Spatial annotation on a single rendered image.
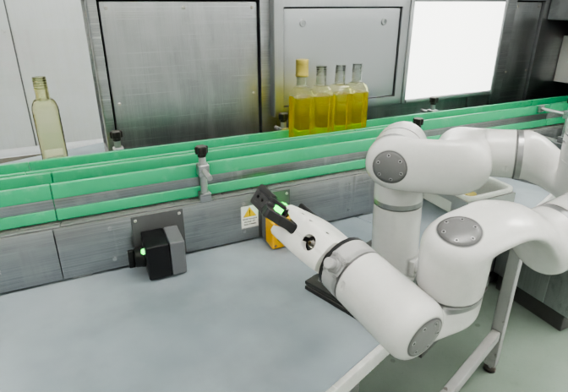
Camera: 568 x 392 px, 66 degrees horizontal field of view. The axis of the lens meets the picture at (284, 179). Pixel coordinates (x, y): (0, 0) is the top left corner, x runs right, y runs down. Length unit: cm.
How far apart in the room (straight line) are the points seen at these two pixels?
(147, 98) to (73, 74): 298
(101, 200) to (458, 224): 73
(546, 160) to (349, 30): 77
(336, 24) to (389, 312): 103
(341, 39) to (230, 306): 86
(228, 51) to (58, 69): 303
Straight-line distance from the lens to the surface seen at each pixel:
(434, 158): 74
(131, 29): 122
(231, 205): 104
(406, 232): 88
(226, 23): 127
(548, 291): 221
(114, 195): 99
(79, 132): 430
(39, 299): 103
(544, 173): 82
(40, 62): 420
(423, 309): 48
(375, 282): 50
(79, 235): 100
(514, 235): 52
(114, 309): 94
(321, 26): 135
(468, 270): 49
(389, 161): 75
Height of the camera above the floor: 130
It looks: 22 degrees down
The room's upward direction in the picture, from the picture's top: straight up
